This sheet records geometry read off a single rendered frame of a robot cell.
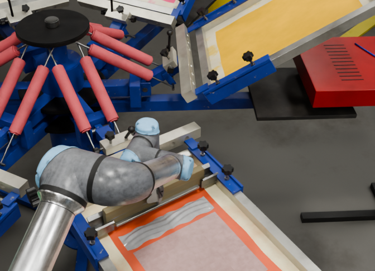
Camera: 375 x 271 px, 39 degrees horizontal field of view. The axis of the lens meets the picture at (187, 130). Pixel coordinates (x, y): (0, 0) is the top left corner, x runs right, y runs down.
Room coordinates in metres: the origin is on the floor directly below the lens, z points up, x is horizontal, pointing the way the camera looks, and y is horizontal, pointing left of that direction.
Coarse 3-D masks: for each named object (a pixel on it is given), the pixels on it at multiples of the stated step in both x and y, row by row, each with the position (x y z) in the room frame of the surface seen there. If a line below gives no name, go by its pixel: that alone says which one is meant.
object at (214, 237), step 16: (192, 192) 1.39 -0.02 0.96; (160, 208) 1.30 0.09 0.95; (176, 208) 1.30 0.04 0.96; (192, 224) 1.23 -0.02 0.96; (208, 224) 1.23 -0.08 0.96; (224, 224) 1.23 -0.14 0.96; (192, 240) 1.16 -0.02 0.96; (208, 240) 1.16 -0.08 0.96; (224, 240) 1.16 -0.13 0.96; (240, 240) 1.16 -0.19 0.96; (208, 256) 1.09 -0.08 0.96; (224, 256) 1.09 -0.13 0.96; (240, 256) 1.09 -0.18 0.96; (256, 256) 1.10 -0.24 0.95
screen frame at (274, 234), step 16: (224, 192) 1.38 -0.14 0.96; (240, 192) 1.36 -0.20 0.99; (240, 208) 1.30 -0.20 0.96; (256, 208) 1.28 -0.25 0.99; (256, 224) 1.23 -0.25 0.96; (272, 224) 1.21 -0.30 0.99; (272, 240) 1.16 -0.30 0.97; (288, 240) 1.14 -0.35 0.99; (288, 256) 1.09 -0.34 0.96; (304, 256) 1.07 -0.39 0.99
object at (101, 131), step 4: (100, 128) 1.66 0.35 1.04; (104, 128) 1.66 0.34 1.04; (108, 128) 1.66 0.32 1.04; (96, 132) 1.64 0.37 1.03; (100, 132) 1.63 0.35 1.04; (104, 132) 1.63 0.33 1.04; (96, 136) 1.64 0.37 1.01; (100, 136) 1.61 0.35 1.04; (104, 136) 1.61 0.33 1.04; (100, 140) 1.61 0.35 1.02; (116, 152) 1.51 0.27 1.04
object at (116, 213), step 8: (200, 168) 1.41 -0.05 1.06; (192, 176) 1.38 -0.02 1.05; (200, 176) 1.40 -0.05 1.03; (168, 184) 1.32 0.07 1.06; (176, 184) 1.34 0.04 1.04; (184, 184) 1.36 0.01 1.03; (192, 184) 1.38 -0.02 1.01; (168, 192) 1.32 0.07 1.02; (176, 192) 1.34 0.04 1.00; (144, 200) 1.26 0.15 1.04; (104, 208) 1.21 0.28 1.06; (112, 208) 1.21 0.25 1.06; (120, 208) 1.21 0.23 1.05; (128, 208) 1.23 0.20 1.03; (136, 208) 1.25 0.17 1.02; (144, 208) 1.26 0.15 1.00; (104, 216) 1.19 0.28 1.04; (112, 216) 1.19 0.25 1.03; (120, 216) 1.21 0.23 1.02; (128, 216) 1.23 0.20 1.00
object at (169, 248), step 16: (128, 224) 1.23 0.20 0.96; (144, 224) 1.23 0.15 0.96; (112, 240) 1.15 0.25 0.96; (160, 240) 1.16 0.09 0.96; (176, 240) 1.16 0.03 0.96; (128, 256) 1.09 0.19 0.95; (144, 256) 1.09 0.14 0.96; (160, 256) 1.09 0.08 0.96; (176, 256) 1.09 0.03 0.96; (192, 256) 1.09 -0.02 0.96
